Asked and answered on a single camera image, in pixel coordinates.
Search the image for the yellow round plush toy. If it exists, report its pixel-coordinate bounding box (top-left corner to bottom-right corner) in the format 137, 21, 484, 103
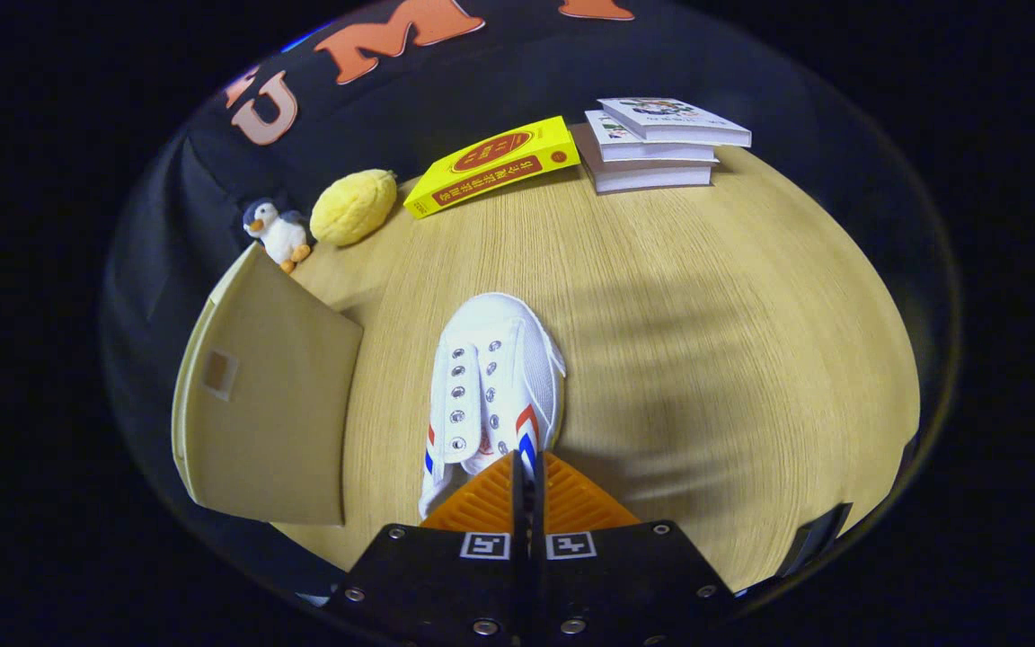
310, 169, 398, 247

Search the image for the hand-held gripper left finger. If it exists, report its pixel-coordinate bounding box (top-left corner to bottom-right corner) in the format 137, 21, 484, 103
324, 452, 533, 647

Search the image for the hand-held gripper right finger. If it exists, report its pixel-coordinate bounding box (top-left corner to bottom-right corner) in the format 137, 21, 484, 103
533, 451, 741, 647

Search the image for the thick brown cover book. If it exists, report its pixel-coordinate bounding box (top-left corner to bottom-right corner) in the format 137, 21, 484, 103
570, 123, 714, 194

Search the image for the beige fabric storage box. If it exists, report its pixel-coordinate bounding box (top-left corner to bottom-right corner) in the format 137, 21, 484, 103
172, 243, 364, 527

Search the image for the white canvas shoe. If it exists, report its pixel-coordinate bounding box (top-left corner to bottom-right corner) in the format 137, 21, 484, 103
419, 292, 567, 520

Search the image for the yellow book red circle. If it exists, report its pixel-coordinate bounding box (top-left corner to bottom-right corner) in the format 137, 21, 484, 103
403, 116, 581, 219

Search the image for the white plant cover book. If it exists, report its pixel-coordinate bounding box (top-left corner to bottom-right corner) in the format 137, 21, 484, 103
585, 110, 718, 164

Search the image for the penguin plush toy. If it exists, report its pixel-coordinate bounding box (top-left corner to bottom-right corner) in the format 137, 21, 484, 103
243, 199, 313, 274

